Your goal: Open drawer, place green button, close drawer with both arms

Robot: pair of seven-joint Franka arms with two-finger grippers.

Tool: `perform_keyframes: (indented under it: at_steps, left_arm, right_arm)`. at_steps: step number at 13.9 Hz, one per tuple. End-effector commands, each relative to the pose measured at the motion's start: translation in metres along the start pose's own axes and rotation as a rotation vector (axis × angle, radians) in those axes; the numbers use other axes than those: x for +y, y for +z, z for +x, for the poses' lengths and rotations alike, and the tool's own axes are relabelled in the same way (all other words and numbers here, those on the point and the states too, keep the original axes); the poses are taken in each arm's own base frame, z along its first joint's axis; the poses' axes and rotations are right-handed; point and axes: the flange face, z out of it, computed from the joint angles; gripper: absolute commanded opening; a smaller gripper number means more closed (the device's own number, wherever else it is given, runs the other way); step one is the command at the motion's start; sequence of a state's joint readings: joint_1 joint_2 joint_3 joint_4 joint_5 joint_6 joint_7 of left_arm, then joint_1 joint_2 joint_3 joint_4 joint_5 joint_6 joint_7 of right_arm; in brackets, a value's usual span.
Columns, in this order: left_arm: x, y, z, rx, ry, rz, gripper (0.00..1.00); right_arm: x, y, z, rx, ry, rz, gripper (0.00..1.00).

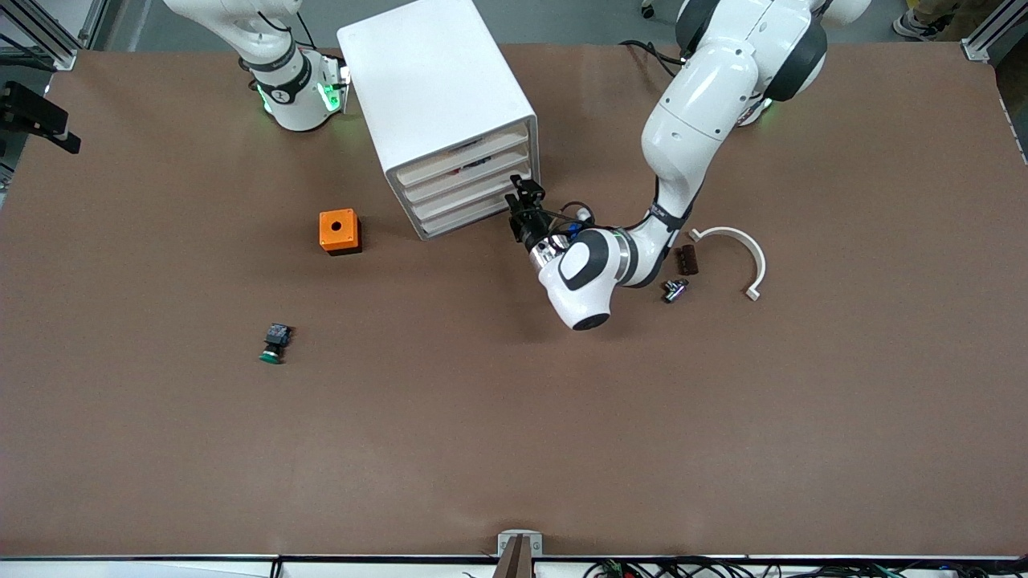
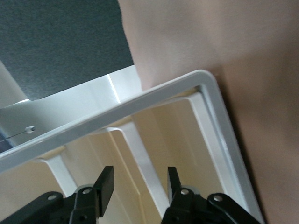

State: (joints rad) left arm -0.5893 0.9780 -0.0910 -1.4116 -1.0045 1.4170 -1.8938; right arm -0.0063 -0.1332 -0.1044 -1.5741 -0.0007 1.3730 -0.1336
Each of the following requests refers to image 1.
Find green push button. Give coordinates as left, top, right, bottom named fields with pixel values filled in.
left=259, top=323, right=294, bottom=364

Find bundle of cables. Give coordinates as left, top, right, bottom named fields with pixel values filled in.
left=582, top=556, right=1028, bottom=578

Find orange box with hole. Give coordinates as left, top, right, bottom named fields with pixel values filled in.
left=319, top=209, right=364, bottom=256

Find white curved plastic clamp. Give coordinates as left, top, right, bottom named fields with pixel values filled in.
left=688, top=226, right=767, bottom=302

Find grey sneaker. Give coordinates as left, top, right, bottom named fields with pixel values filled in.
left=891, top=8, right=936, bottom=41

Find aluminium frame profile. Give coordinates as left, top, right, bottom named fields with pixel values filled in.
left=0, top=0, right=109, bottom=71
left=961, top=0, right=1028, bottom=63

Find person leg beige trousers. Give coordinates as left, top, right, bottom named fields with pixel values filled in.
left=912, top=0, right=977, bottom=25

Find white table edge rail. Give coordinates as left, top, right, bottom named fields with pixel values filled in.
left=0, top=554, right=1028, bottom=578

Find brown flat strip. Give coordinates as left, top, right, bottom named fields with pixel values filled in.
left=492, top=535, right=535, bottom=578

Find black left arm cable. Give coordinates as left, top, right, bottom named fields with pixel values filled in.
left=546, top=201, right=597, bottom=242

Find grey metal bracket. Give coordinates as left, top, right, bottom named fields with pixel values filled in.
left=497, top=530, right=544, bottom=559

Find black base power cable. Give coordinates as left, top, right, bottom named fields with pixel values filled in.
left=618, top=39, right=685, bottom=79

